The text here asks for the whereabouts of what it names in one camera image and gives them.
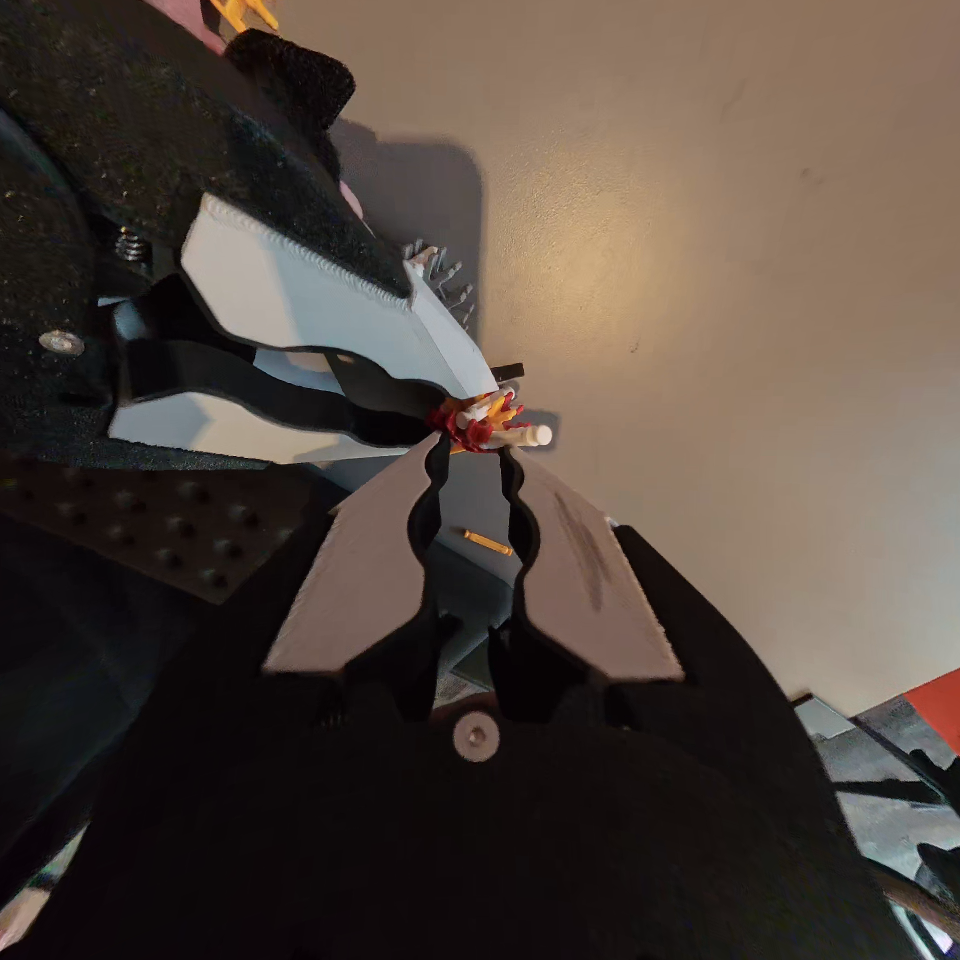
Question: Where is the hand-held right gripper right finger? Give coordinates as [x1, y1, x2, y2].
[497, 444, 687, 690]

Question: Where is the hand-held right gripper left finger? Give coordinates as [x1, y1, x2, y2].
[262, 433, 453, 678]

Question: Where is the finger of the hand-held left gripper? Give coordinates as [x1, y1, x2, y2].
[108, 337, 444, 468]
[178, 193, 502, 402]

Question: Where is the grey toy connector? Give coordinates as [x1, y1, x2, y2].
[401, 240, 475, 331]

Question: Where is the red toy connector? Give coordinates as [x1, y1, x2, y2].
[427, 397, 526, 455]

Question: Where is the yellow toy connector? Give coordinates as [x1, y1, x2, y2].
[210, 0, 280, 33]

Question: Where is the person's left hand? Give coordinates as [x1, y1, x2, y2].
[142, 0, 228, 55]

